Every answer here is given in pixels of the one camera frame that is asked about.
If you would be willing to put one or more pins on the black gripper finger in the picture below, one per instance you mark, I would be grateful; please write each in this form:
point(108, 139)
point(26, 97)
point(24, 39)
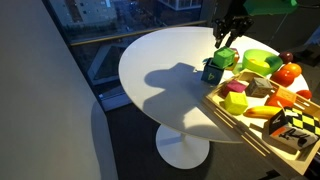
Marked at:
point(230, 40)
point(217, 40)

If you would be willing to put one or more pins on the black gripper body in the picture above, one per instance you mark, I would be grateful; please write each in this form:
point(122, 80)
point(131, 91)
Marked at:
point(233, 18)

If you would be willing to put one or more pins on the blue plush cube with number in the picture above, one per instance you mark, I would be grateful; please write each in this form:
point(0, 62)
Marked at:
point(210, 76)

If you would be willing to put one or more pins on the magenta foam block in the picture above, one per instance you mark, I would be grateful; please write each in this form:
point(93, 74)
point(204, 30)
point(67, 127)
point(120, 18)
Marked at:
point(235, 87)

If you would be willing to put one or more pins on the grey foam block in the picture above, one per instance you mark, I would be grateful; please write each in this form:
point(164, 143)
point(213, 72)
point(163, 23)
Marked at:
point(259, 87)

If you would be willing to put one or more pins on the wooden slatted crate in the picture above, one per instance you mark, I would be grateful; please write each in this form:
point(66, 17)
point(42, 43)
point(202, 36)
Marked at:
point(220, 111)

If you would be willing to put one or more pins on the orange foam block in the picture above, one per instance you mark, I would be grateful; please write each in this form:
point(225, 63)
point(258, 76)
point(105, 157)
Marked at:
point(281, 97)

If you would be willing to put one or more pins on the black yellow checkered plush cube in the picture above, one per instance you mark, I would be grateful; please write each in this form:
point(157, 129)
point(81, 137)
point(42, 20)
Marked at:
point(293, 128)

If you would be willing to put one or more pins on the yellow toy lemon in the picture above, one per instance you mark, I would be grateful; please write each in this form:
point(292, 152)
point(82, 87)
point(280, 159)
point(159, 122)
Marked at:
point(257, 63)

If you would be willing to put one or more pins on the translucent green bowl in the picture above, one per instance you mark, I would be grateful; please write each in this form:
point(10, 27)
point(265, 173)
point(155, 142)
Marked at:
point(255, 68)

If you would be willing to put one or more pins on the dark red toy plum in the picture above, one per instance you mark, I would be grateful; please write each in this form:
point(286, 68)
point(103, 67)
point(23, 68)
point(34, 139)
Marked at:
point(286, 57)

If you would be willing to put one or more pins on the red toy tomato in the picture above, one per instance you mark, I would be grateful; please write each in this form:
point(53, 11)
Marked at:
point(281, 78)

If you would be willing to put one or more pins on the toy orange fruit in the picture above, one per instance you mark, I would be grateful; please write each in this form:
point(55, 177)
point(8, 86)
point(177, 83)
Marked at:
point(292, 69)

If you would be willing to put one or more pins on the wooden window handrail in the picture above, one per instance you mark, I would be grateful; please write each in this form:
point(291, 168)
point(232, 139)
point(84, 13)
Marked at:
point(133, 32)

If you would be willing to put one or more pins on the small red toy strawberry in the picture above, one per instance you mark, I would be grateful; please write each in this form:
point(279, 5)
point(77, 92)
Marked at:
point(304, 94)

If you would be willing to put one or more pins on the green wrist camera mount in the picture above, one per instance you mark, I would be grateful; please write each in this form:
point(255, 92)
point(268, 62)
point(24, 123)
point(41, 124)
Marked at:
point(270, 6)

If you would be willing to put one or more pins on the white round table pedestal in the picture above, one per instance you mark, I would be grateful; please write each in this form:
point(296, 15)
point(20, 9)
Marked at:
point(181, 148)

